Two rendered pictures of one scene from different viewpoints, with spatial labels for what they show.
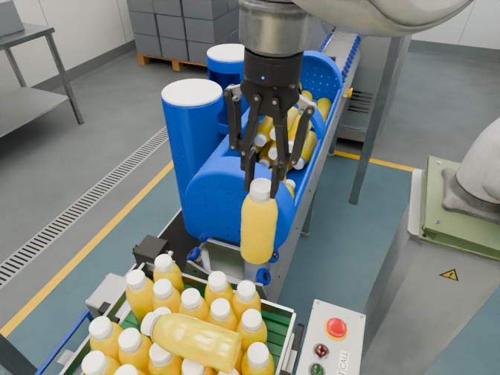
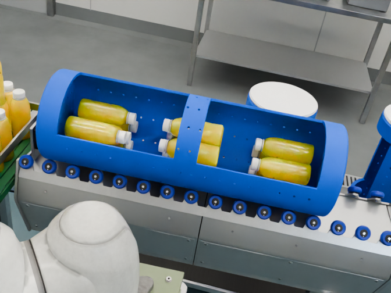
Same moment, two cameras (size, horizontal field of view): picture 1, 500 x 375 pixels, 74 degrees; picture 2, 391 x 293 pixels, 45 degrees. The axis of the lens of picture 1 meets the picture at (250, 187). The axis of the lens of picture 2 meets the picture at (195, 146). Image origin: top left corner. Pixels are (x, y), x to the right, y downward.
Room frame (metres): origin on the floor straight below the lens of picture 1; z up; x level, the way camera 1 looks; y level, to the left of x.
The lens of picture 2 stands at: (0.67, -1.25, 1.90)
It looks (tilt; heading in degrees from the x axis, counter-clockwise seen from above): 35 degrees down; 73
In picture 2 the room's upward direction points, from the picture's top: 10 degrees clockwise
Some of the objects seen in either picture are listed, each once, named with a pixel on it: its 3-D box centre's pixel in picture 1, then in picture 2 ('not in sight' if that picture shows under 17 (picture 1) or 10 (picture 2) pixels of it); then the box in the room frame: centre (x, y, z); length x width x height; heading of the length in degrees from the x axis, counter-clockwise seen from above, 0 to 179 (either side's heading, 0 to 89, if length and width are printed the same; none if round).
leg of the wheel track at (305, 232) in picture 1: (310, 199); not in sight; (1.50, -0.37, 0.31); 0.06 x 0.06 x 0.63; 70
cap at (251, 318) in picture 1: (251, 319); not in sight; (0.33, 0.00, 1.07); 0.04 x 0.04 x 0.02
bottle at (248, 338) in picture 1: (251, 340); not in sight; (0.33, 0.00, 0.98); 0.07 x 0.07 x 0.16
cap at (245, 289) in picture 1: (246, 289); not in sight; (0.40, 0.01, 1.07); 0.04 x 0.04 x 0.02
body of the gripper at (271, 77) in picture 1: (271, 82); not in sight; (0.43, -0.03, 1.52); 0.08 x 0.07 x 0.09; 69
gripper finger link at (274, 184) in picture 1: (275, 177); not in sight; (0.42, -0.04, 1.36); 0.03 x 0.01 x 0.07; 159
